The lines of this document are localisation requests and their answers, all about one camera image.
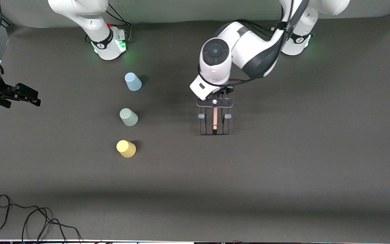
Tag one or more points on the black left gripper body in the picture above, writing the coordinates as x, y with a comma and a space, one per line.
225, 90

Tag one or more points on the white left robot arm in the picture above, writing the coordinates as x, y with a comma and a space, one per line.
249, 44

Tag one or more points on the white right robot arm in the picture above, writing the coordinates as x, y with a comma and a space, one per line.
80, 13

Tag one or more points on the pale blue plastic cup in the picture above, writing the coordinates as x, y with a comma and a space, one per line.
133, 82

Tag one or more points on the black metal frame rail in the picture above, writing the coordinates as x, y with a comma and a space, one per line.
7, 22

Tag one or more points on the dark grey table mat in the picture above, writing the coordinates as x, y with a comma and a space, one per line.
249, 189

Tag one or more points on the pale green plastic cup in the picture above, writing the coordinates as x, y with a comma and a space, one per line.
128, 117

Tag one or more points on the yellow plastic cup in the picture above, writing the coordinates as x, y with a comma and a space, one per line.
126, 148

